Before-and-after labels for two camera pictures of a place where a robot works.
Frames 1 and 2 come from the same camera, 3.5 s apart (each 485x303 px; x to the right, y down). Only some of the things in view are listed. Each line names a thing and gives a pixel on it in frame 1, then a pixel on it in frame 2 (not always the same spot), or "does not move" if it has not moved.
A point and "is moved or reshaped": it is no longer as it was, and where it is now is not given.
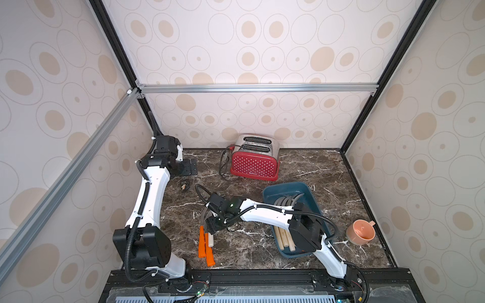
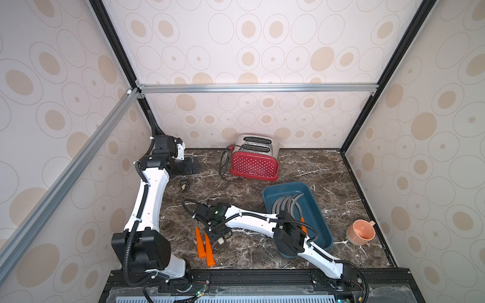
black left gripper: x=188 y=168 does not move
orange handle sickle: x=297 y=197 is moved or reshaped
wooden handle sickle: x=289 y=201 does not move
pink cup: x=360 y=232 does not move
